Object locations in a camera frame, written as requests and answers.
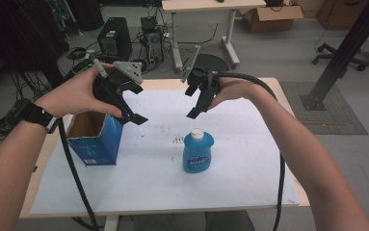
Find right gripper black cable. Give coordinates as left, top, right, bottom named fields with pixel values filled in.
left=216, top=71, right=286, bottom=231

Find black curtain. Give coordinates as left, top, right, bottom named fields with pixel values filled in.
left=0, top=0, right=71, bottom=90

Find white background desk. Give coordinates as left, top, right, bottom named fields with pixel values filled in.
left=160, top=0, right=267, bottom=72

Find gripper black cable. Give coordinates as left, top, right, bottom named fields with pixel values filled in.
left=216, top=71, right=286, bottom=231
left=57, top=118, right=100, bottom=231

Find grey floor mat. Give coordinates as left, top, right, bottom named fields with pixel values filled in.
left=279, top=81, right=369, bottom=136

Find small open computer case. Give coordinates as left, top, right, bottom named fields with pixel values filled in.
left=139, top=15, right=166, bottom=64

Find person's right hand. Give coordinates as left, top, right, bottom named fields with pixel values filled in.
left=207, top=76, right=269, bottom=112

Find coiled black floor cables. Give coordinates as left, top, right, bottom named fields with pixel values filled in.
left=0, top=115, right=16, bottom=141

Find closed brown cardboard box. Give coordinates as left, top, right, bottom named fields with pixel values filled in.
left=316, top=0, right=369, bottom=32

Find blue detergent bottle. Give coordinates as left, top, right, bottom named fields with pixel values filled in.
left=182, top=127, right=216, bottom=174

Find black metal stand post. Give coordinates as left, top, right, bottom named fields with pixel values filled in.
left=300, top=0, right=369, bottom=112

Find black wristwatch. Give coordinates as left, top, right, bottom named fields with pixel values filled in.
left=6, top=97, right=62, bottom=135

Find open cardboard box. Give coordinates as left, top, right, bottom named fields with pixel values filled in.
left=237, top=4, right=305, bottom=34

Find black round disc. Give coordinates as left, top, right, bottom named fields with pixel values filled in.
left=188, top=53, right=231, bottom=73

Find blue cardboard box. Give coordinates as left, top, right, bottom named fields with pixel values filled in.
left=66, top=110, right=124, bottom=167

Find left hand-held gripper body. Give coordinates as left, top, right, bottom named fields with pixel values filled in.
left=92, top=58, right=145, bottom=111

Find person's left hand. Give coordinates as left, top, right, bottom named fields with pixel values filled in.
left=34, top=62, right=123, bottom=119

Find black office chair base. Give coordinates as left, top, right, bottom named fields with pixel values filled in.
left=311, top=42, right=369, bottom=72

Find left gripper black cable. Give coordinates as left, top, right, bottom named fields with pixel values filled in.
left=57, top=118, right=100, bottom=231

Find black computer tower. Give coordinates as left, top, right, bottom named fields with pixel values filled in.
left=96, top=16, right=134, bottom=63

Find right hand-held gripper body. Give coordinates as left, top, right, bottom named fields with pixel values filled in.
left=179, top=44, right=223, bottom=98

